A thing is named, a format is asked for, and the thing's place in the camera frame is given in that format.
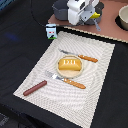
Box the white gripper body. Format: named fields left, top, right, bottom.
left=67, top=0, right=99, bottom=25

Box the light blue milk carton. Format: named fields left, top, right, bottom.
left=46, top=24, right=57, bottom=39

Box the orange toy bread loaf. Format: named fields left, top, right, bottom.
left=58, top=59, right=81, bottom=71

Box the brown toy sausage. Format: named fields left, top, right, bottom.
left=23, top=80, right=47, bottom=96

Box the yellow toy cheese wedge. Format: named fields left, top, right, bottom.
left=91, top=12, right=100, bottom=18

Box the dark blue frying pan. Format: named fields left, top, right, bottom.
left=80, top=11, right=101, bottom=31

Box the dark grey cooking pot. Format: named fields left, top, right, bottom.
left=52, top=0, right=68, bottom=21

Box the beige bowl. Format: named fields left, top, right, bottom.
left=119, top=5, right=128, bottom=30

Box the round wooden plate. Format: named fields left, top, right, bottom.
left=56, top=55, right=83, bottom=78

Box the beige woven placemat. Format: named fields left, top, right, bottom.
left=14, top=32, right=115, bottom=128

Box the toy knife orange handle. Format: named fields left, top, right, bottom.
left=58, top=49, right=98, bottom=63

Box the toy fork orange handle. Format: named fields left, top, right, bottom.
left=45, top=71, right=86, bottom=89

